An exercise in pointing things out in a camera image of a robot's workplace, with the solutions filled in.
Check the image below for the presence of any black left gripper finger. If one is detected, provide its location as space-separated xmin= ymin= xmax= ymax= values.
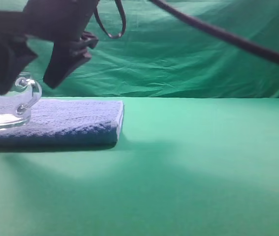
xmin=43 ymin=31 xmax=98 ymax=89

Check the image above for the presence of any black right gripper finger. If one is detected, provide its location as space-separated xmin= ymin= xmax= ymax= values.
xmin=0 ymin=34 xmax=37 ymax=95

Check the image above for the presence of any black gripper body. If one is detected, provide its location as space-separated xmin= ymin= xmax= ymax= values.
xmin=0 ymin=0 xmax=98 ymax=42

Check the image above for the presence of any transparent glass cup with handle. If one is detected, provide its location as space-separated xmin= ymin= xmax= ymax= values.
xmin=0 ymin=72 xmax=42 ymax=130

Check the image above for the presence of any folded blue towel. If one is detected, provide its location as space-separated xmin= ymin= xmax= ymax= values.
xmin=0 ymin=99 xmax=124 ymax=149

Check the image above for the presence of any green backdrop cloth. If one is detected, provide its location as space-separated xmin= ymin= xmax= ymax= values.
xmin=0 ymin=0 xmax=279 ymax=98

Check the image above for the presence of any thin black looped cable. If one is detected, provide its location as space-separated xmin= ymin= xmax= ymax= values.
xmin=93 ymin=0 xmax=127 ymax=39

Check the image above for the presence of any thick black cable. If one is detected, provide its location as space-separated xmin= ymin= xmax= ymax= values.
xmin=150 ymin=0 xmax=279 ymax=70

